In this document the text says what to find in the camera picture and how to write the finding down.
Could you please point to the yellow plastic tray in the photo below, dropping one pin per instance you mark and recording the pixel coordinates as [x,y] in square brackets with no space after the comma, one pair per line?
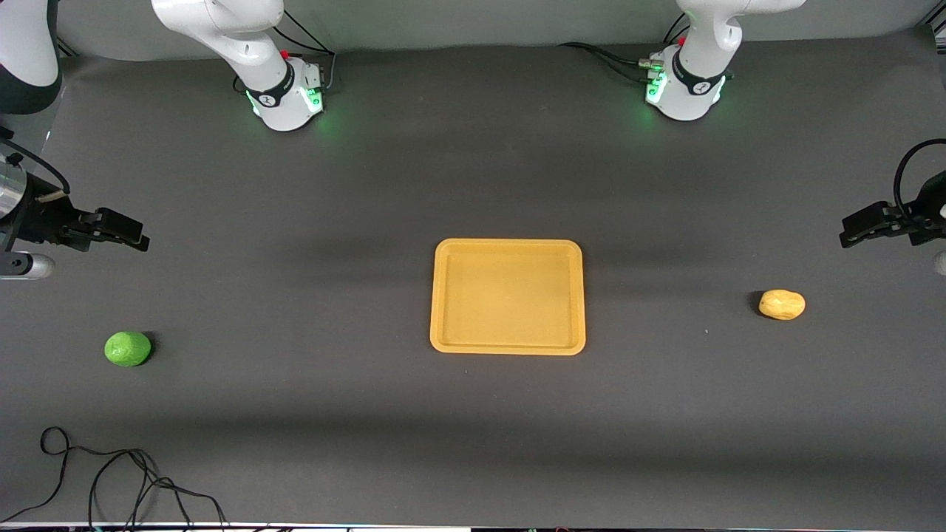
[480,295]

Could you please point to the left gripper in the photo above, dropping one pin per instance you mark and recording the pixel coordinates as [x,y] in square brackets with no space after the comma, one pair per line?
[925,216]

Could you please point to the yellow potato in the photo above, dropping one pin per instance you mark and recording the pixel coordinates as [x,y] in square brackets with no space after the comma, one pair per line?
[782,304]

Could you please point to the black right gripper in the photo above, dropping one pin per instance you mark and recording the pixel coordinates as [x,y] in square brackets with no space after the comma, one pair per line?
[46,222]

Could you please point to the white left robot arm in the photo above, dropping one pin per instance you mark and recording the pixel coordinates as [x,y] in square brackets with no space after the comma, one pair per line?
[702,66]

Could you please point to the dark grey table mat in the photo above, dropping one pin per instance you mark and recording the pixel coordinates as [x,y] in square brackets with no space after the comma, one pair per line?
[473,443]

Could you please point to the metal frame rail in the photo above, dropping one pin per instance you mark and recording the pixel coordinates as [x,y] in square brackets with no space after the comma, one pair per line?
[66,46]

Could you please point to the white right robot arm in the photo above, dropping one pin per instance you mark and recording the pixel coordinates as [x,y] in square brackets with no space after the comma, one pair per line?
[244,44]

